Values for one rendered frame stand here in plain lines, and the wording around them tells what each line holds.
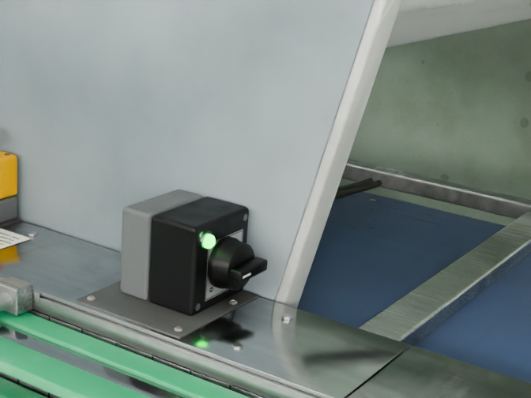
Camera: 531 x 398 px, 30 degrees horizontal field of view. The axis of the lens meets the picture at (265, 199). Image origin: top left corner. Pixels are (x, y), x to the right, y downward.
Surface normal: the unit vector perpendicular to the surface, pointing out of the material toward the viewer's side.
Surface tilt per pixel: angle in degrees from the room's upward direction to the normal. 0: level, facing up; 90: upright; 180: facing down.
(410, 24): 90
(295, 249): 0
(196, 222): 90
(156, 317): 90
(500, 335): 90
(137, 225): 0
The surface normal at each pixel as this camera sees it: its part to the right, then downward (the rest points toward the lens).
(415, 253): 0.07, -0.95
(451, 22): 0.80, 0.44
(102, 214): -0.54, 0.22
